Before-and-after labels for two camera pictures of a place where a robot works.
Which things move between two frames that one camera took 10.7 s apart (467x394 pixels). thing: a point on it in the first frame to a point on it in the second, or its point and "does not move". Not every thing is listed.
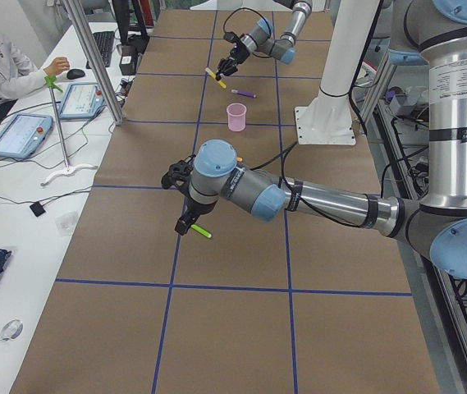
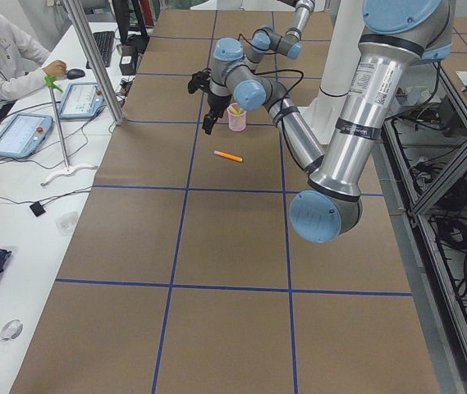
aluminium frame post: [112, 99] does not move
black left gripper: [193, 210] to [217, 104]
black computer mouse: [74, 74] does not move
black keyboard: [104, 43] does not move
